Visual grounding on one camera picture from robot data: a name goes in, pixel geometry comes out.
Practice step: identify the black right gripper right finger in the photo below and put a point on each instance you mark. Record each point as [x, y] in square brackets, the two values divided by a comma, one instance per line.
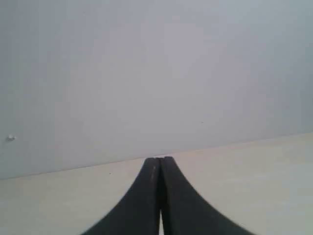
[185, 212]

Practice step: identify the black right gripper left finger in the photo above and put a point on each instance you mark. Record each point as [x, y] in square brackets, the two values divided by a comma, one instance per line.
[138, 212]

